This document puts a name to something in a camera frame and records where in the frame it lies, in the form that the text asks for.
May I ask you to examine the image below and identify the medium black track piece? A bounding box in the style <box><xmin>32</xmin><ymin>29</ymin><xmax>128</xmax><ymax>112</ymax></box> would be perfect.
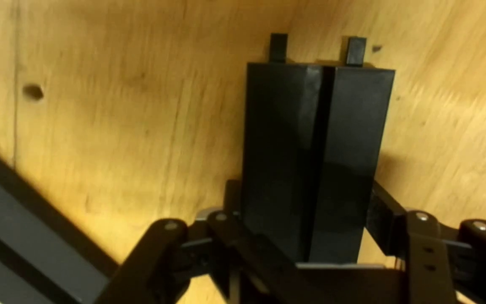
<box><xmin>241</xmin><ymin>33</ymin><xmax>396</xmax><ymax>267</ymax></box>
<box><xmin>0</xmin><ymin>134</ymin><xmax>121</xmax><ymax>304</ymax></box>

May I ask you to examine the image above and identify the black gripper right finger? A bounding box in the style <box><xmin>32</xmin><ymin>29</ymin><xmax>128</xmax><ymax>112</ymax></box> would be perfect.
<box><xmin>364</xmin><ymin>178</ymin><xmax>486</xmax><ymax>304</ymax></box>

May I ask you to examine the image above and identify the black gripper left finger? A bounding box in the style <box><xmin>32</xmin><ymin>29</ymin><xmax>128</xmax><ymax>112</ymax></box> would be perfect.
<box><xmin>93</xmin><ymin>178</ymin><xmax>334</xmax><ymax>304</ymax></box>

